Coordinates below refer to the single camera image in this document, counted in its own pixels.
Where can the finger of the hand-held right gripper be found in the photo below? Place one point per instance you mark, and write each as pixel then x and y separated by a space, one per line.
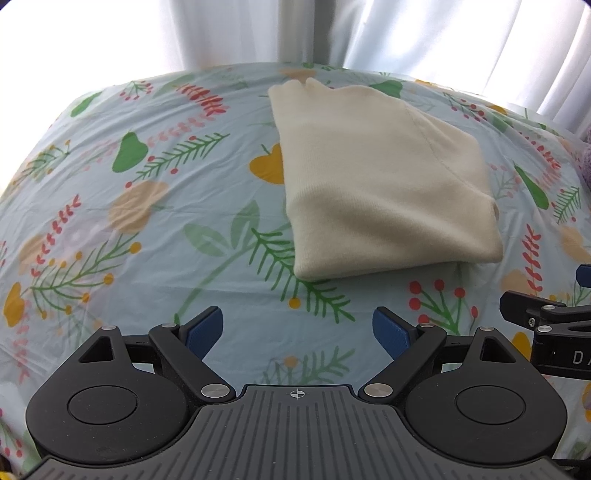
pixel 521 309
pixel 585 273

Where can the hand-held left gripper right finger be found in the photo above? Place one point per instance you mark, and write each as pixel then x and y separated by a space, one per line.
pixel 390 330

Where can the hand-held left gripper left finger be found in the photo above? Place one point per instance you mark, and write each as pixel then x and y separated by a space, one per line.
pixel 205 330

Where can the cream knit sweater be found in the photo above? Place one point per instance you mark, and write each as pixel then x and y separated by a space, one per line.
pixel 369 184

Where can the purple cloth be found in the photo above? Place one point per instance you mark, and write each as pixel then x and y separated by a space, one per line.
pixel 584 164

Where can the floral light blue bedsheet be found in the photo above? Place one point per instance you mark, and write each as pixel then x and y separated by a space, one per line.
pixel 138 184

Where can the white curtain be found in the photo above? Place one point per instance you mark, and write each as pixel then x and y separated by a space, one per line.
pixel 415 32

